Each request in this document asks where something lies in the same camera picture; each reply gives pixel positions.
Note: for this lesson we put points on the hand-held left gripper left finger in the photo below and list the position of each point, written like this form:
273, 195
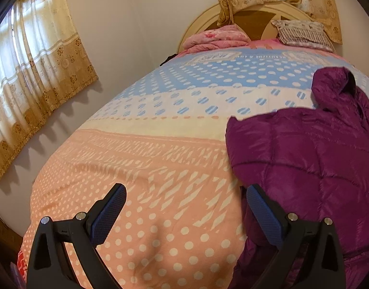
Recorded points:
107, 213

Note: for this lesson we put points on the beige floral wide curtain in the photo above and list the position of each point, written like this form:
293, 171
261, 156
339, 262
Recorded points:
37, 72

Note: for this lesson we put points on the cream wooden arched headboard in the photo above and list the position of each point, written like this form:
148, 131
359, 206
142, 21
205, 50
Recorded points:
256, 21

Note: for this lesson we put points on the dark wooden furniture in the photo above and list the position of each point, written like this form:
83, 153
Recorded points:
4, 231

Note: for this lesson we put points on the folded pink floral quilt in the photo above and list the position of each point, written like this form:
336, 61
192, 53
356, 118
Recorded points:
216, 37

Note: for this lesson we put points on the pink and blue dotted blanket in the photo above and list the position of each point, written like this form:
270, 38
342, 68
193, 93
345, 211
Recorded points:
160, 144

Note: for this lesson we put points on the purple puffer jacket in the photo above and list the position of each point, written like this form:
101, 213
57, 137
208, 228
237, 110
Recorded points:
301, 153

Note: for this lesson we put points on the grey patterned pillow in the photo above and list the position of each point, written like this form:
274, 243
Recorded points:
301, 33

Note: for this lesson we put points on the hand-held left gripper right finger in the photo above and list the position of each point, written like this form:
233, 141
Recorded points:
267, 213

